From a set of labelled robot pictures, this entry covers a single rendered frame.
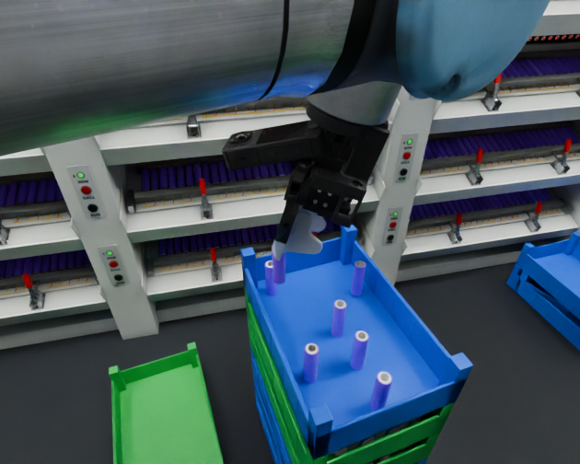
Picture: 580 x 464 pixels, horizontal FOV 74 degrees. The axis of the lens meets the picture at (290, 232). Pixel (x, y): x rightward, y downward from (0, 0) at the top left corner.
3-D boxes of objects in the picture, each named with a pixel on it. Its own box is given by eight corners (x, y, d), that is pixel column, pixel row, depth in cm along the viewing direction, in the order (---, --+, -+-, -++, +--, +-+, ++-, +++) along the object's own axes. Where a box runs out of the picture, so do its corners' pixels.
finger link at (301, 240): (308, 284, 49) (333, 226, 44) (264, 270, 49) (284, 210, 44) (311, 269, 52) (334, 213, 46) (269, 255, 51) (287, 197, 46)
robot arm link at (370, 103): (308, 58, 33) (319, 36, 40) (293, 112, 36) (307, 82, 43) (409, 92, 33) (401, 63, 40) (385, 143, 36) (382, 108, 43)
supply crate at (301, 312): (457, 401, 50) (475, 365, 45) (312, 460, 44) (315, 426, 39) (348, 257, 72) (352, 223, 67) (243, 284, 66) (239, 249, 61)
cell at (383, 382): (387, 410, 48) (396, 380, 44) (374, 414, 48) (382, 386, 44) (379, 397, 50) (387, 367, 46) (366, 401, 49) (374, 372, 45)
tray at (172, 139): (387, 138, 88) (407, 87, 77) (106, 166, 78) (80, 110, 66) (360, 82, 99) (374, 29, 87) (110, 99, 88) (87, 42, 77)
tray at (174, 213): (376, 211, 100) (391, 175, 89) (131, 243, 90) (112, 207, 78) (353, 154, 111) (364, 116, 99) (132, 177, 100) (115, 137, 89)
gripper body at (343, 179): (346, 234, 44) (391, 139, 36) (274, 211, 43) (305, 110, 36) (349, 199, 50) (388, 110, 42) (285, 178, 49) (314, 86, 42)
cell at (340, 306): (345, 335, 57) (349, 306, 53) (333, 339, 57) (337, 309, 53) (340, 326, 59) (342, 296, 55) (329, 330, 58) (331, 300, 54)
